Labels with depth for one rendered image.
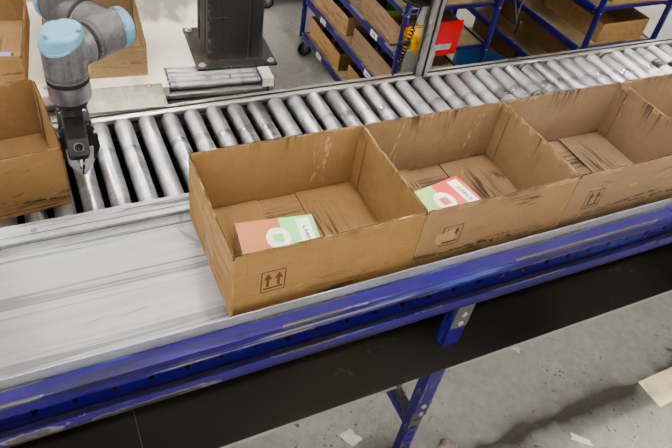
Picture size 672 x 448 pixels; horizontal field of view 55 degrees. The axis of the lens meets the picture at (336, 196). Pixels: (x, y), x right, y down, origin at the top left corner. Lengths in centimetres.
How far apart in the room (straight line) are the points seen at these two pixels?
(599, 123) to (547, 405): 98
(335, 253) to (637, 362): 168
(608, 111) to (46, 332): 149
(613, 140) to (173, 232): 121
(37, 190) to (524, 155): 114
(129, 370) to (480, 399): 143
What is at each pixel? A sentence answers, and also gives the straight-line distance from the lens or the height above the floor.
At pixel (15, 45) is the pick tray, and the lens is 227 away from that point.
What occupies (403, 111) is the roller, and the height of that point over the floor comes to 74.
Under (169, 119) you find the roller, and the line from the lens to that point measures 192.
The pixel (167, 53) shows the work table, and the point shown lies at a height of 75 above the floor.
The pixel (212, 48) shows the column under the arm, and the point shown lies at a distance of 214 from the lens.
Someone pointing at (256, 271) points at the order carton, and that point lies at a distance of 116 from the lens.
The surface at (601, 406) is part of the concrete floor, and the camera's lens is 250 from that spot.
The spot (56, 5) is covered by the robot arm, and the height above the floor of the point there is 115.
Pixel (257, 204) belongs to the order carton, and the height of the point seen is 89.
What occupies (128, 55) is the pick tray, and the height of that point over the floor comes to 82.
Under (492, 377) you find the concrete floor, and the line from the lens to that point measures 239.
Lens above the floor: 188
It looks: 42 degrees down
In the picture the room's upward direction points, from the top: 10 degrees clockwise
